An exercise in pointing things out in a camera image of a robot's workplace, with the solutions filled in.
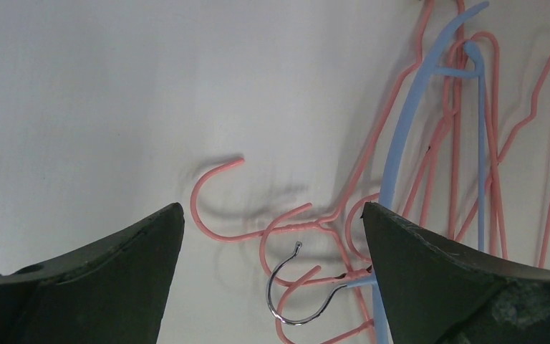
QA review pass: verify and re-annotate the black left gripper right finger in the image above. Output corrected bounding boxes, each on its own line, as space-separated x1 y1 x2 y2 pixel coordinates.
362 203 550 343

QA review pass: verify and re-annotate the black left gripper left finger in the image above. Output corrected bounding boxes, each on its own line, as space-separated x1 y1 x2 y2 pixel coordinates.
0 203 185 343

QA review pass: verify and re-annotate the blue plastic hanger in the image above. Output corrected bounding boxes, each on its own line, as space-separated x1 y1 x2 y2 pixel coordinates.
266 1 491 344

